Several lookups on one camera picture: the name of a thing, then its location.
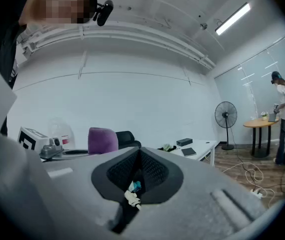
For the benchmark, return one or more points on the dark teal box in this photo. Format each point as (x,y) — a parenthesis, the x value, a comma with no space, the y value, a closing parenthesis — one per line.
(184,141)

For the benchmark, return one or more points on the grey tablet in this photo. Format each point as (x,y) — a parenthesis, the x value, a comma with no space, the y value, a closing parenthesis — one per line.
(272,117)

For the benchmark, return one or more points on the purple cloth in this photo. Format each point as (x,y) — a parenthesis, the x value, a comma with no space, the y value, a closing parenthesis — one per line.
(102,140)

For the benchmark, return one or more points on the black notebook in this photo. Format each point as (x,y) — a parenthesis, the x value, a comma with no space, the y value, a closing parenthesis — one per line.
(188,152)

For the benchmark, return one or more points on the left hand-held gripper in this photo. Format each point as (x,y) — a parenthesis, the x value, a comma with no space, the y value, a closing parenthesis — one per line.
(32,139)

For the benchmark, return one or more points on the black head camera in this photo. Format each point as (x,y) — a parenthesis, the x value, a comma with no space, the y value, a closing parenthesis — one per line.
(105,12)

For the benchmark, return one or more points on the white ceiling pipes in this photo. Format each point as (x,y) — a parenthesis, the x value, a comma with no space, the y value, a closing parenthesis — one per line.
(132,37)

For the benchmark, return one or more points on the black office chair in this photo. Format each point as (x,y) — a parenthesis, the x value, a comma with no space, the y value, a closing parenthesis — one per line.
(127,139)

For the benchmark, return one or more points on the person's head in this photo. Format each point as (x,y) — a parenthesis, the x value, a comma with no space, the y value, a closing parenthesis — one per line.
(57,6)

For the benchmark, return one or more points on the long ceiling light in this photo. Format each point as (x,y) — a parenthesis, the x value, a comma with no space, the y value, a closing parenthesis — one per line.
(232,19)

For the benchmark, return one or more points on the small potted white flowers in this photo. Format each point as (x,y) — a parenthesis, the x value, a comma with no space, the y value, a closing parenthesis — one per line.
(264,115)

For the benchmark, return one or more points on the white power strip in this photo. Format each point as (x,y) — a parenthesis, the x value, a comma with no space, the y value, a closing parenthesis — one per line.
(256,193)

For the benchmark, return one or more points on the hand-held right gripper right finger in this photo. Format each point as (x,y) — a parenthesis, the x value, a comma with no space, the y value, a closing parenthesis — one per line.
(195,196)

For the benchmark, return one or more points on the round ceiling sensor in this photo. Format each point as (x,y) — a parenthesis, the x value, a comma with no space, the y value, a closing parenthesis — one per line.
(203,26)

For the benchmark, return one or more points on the clear plastic water jug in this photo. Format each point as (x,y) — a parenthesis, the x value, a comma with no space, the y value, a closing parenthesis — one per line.
(60,131)

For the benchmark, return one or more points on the person's black shirt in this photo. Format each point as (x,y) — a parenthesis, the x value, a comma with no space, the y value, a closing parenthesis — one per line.
(2,54)

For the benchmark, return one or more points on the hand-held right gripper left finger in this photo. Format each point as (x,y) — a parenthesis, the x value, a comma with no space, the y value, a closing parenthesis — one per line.
(77,184)

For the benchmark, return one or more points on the round wooden table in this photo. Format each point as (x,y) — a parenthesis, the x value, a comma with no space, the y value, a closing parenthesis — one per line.
(257,124)

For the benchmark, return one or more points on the black pedestal fan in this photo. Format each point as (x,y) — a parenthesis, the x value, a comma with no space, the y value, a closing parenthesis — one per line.
(225,115)

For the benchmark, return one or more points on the white artificial flower bouquet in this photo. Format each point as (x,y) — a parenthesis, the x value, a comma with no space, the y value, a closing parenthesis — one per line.
(167,147)

